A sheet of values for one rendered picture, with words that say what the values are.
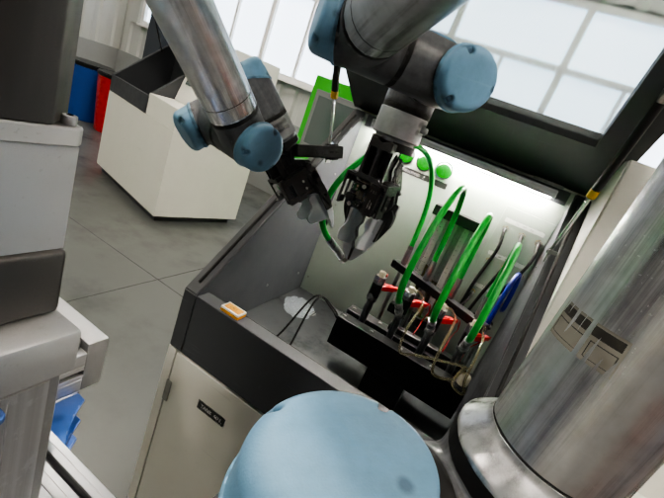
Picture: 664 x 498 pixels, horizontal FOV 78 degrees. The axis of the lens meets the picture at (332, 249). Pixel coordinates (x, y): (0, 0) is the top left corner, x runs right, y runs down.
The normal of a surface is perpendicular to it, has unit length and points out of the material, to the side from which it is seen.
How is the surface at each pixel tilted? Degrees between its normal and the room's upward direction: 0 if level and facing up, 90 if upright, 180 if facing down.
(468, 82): 90
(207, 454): 90
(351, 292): 90
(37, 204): 90
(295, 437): 8
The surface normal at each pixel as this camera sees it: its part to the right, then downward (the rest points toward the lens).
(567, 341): -0.93, -0.29
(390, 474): 0.22, -0.91
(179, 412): -0.43, 0.14
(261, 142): 0.64, 0.47
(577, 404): -0.76, -0.04
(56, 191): 0.82, 0.45
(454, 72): 0.20, 0.40
